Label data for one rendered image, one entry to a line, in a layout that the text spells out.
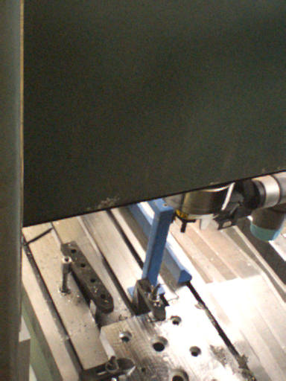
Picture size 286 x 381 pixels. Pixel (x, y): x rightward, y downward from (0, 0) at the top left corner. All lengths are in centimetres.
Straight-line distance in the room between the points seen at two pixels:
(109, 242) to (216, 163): 85
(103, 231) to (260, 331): 58
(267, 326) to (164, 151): 109
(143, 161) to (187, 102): 12
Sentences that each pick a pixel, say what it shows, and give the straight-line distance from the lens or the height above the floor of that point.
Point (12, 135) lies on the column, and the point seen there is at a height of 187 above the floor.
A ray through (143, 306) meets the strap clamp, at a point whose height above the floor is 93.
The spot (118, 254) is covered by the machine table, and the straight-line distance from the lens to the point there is 177.
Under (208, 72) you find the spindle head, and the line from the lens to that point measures 88.
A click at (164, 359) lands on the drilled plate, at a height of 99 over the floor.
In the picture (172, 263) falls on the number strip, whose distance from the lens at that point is 172.
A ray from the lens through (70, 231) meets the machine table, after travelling 182.
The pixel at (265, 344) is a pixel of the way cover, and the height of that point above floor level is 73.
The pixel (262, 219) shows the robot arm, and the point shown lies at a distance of 146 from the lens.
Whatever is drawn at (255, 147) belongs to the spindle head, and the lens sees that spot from 104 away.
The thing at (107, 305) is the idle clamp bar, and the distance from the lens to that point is 155.
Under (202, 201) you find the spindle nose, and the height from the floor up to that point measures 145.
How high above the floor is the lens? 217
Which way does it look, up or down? 40 degrees down
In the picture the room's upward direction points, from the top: 10 degrees clockwise
